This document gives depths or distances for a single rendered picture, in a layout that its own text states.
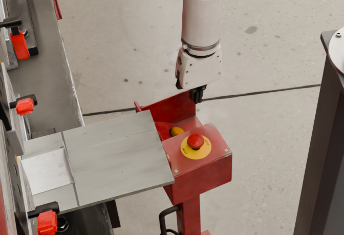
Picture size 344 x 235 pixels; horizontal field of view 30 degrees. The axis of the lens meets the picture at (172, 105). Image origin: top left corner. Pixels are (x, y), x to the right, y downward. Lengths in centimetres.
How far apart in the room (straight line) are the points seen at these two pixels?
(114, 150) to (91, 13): 188
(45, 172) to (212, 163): 43
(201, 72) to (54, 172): 42
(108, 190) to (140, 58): 167
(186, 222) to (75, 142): 63
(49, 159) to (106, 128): 13
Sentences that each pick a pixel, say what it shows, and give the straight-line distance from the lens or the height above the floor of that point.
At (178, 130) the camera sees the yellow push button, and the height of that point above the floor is 73.
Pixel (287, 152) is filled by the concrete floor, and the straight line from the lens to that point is 247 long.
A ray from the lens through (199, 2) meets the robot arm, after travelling 129.
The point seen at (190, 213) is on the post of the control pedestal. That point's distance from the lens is 177.
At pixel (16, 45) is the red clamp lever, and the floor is 120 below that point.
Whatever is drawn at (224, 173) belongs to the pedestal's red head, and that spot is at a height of 71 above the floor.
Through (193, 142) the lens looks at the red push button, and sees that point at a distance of 147.
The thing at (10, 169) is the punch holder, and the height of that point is 133.
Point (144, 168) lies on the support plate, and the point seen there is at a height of 100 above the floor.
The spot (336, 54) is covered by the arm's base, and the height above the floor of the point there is 101.
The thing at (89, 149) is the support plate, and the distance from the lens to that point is 124.
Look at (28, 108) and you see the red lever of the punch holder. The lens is 91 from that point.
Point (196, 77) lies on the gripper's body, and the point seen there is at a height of 93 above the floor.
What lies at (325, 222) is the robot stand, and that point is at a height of 46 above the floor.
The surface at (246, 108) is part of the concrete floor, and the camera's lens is 260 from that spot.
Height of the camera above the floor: 198
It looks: 49 degrees down
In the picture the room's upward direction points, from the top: 4 degrees counter-clockwise
